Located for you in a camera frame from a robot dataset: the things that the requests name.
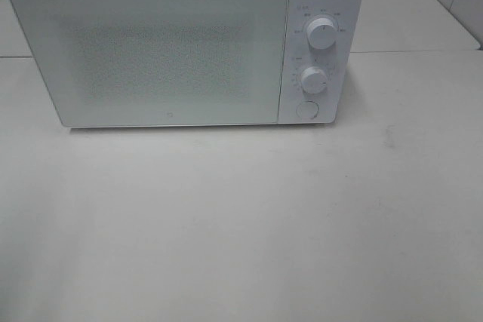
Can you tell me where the round white door release button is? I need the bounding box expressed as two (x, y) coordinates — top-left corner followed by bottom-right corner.
(296, 101), (319, 120)

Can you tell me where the white microwave knob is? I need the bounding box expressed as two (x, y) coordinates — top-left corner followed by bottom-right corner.
(300, 66), (328, 94)
(306, 14), (338, 50)

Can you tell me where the white microwave door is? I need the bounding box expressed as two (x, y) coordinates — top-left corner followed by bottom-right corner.
(11, 0), (287, 127)

